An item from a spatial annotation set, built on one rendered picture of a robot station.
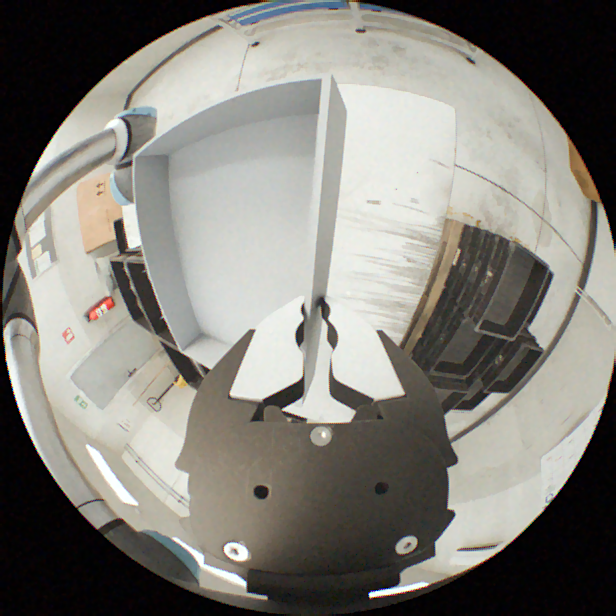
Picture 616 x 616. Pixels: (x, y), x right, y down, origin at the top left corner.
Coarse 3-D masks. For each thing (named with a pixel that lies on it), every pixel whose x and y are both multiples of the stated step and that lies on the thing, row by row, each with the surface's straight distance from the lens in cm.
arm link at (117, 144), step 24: (120, 120) 52; (144, 120) 54; (96, 144) 47; (120, 144) 50; (144, 144) 54; (48, 168) 43; (72, 168) 44; (96, 168) 51; (24, 192) 41; (48, 192) 42; (24, 216) 41
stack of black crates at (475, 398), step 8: (472, 376) 146; (472, 384) 144; (480, 384) 171; (472, 392) 177; (480, 392) 177; (464, 400) 182; (472, 400) 183; (480, 400) 176; (456, 408) 171; (464, 408) 177; (472, 408) 182
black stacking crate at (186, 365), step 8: (168, 352) 106; (176, 352) 109; (176, 360) 111; (184, 360) 115; (192, 360) 115; (184, 368) 117; (192, 368) 121; (184, 376) 119; (192, 376) 124; (200, 376) 124; (192, 384) 123; (200, 384) 120
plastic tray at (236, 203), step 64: (192, 128) 18; (256, 128) 17; (320, 128) 10; (192, 192) 22; (256, 192) 16; (320, 192) 9; (192, 256) 24; (256, 256) 17; (320, 256) 11; (192, 320) 30; (256, 320) 21; (320, 320) 16
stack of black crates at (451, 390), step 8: (416, 344) 143; (416, 352) 141; (424, 352) 130; (416, 360) 138; (424, 360) 125; (424, 368) 123; (432, 376) 118; (440, 376) 122; (448, 376) 125; (456, 376) 129; (432, 384) 114; (440, 384) 117; (448, 384) 122; (456, 384) 126; (464, 384) 130; (440, 392) 138; (448, 392) 141; (456, 392) 138; (464, 392) 126; (440, 400) 148; (448, 400) 144; (456, 400) 137; (448, 408) 143
